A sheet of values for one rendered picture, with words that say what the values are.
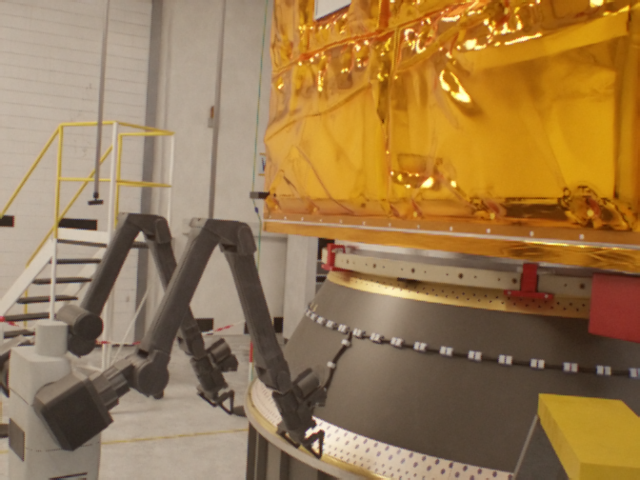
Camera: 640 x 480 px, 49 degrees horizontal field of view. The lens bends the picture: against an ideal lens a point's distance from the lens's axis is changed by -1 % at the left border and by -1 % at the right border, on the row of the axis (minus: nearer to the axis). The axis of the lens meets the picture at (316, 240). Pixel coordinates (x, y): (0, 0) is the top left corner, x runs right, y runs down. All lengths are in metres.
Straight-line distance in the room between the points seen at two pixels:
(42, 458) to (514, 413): 1.13
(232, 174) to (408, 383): 8.26
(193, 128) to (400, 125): 7.82
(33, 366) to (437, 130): 1.22
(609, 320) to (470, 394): 0.44
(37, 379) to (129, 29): 8.30
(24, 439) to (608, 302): 1.34
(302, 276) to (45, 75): 4.18
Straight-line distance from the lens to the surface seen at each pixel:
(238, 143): 10.13
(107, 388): 1.58
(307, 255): 9.65
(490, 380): 1.92
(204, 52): 10.11
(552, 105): 1.73
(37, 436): 1.74
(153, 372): 1.61
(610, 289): 1.68
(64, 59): 9.52
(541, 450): 1.42
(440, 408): 1.94
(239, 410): 6.67
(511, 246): 1.84
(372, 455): 1.97
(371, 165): 2.33
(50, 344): 1.77
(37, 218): 9.32
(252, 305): 1.73
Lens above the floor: 1.82
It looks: 2 degrees down
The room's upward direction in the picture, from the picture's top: 3 degrees clockwise
